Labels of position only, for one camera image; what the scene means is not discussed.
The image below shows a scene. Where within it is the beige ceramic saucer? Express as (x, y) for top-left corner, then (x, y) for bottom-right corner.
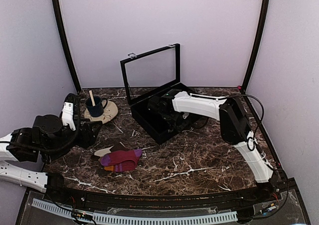
(84, 100), (118, 124)

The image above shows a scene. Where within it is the black frame post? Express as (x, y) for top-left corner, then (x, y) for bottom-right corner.
(51, 0), (82, 93)
(241, 0), (270, 93)

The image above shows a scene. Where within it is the green circuit board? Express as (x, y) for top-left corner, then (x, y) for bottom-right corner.
(71, 211), (93, 221)

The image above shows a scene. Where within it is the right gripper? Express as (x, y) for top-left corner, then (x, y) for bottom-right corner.
(160, 112), (190, 133)

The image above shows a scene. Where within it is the right black frame post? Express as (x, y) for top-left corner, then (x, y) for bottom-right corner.
(241, 0), (270, 93)

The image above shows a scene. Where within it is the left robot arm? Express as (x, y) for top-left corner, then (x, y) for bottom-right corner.
(0, 114), (103, 203)

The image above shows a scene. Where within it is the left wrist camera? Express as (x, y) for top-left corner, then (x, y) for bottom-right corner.
(60, 93), (79, 131)

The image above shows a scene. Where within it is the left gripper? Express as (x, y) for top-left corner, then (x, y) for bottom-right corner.
(44, 118), (103, 163)

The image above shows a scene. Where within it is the white cable duct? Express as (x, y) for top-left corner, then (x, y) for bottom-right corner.
(31, 199), (238, 225)

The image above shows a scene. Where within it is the black display box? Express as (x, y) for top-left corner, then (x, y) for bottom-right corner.
(120, 43), (208, 144)

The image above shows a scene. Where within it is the black front rail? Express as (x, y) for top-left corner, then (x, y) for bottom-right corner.
(45, 172), (276, 210)

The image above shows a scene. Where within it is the cream brown sock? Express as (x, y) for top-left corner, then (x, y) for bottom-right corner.
(90, 142), (129, 161)

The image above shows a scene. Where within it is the dark blue mug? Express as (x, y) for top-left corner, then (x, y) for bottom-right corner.
(85, 96), (108, 117)

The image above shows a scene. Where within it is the left black frame post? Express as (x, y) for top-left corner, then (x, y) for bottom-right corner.
(51, 0), (82, 93)

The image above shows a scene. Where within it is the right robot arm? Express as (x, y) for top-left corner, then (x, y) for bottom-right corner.
(148, 89), (279, 202)

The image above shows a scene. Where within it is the magenta purple sock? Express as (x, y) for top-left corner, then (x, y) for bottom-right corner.
(100, 149), (143, 172)

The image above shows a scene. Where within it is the wooden stir stick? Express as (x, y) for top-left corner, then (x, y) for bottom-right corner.
(89, 90), (96, 107)

